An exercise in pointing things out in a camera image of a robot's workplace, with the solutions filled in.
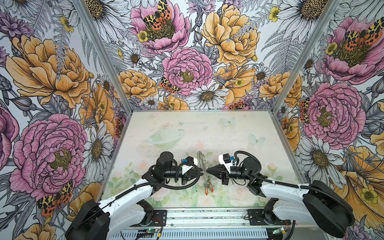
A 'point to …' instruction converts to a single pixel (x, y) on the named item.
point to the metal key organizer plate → (208, 186)
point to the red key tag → (206, 189)
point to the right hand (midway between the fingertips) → (208, 174)
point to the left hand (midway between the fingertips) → (200, 174)
